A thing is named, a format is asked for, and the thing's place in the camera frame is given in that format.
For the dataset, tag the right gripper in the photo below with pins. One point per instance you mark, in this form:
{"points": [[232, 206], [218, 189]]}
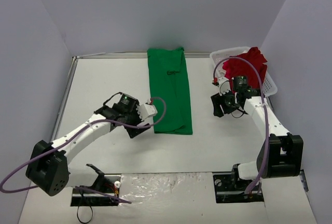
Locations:
{"points": [[221, 102]]}

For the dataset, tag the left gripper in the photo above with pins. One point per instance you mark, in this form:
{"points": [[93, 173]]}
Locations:
{"points": [[135, 129]]}

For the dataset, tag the green t shirt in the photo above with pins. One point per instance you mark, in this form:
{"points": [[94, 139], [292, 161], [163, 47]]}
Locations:
{"points": [[168, 79]]}

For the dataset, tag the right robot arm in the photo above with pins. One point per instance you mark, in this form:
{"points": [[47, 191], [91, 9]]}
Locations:
{"points": [[281, 152]]}

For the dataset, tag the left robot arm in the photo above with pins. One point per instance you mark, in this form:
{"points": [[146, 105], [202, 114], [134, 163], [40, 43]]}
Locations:
{"points": [[50, 169]]}

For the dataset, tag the red t shirt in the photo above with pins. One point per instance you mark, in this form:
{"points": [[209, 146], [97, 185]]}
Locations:
{"points": [[235, 67]]}

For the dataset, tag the white plastic basket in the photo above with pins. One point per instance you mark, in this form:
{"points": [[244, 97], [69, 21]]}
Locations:
{"points": [[269, 87]]}

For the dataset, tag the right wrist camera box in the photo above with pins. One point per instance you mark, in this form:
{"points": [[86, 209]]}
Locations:
{"points": [[223, 85]]}

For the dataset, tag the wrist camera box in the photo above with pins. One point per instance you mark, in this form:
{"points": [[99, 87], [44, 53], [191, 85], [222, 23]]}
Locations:
{"points": [[223, 85], [146, 111]]}

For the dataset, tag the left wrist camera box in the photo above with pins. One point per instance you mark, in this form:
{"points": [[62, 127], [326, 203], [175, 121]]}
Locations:
{"points": [[146, 111]]}

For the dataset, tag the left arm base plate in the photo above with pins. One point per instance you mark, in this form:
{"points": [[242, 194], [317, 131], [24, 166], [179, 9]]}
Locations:
{"points": [[97, 200]]}

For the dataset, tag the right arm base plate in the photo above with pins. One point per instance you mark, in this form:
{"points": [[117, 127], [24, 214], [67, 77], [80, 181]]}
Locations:
{"points": [[226, 191]]}

